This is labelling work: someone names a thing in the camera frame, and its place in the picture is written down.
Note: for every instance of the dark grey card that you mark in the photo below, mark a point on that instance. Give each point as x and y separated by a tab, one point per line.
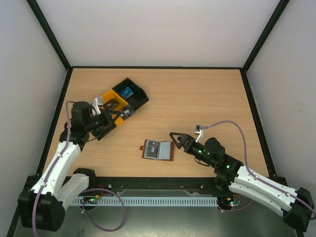
111	104

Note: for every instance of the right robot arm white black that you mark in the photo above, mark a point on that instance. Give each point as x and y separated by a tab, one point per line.
296	207

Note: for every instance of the black frame post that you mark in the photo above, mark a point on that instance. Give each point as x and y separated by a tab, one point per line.
34	6
278	11

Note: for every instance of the blue card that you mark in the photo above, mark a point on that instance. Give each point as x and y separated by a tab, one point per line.
127	92

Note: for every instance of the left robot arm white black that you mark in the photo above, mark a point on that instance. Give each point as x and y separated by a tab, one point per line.
44	205

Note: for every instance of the yellow plastic bin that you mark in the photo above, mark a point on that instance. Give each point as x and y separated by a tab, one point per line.
119	108

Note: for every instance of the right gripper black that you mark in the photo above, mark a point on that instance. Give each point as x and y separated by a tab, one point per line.
187	142

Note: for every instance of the black plastic bin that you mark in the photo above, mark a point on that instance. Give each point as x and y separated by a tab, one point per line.
103	131
138	99

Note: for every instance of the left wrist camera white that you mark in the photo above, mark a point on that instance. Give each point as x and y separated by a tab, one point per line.
97	103

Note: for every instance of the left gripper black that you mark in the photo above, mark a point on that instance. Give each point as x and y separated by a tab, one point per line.
107	119

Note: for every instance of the black plastic bin far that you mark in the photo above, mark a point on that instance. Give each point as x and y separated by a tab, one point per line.
138	99

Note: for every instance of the brown leather card holder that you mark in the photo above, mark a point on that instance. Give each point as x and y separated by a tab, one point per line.
166	151

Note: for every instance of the black plastic bin near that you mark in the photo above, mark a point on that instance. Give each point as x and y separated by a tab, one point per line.
103	131

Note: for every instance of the black frame post left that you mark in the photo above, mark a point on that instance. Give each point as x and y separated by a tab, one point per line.
34	6

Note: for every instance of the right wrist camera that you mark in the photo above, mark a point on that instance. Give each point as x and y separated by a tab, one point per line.
199	132

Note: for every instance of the black frame post right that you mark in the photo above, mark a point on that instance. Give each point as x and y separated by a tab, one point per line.
278	11

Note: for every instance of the light blue slotted cable duct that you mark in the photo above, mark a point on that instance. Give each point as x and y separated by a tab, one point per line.
156	201

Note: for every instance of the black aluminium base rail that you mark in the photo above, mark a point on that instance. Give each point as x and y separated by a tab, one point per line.
204	186

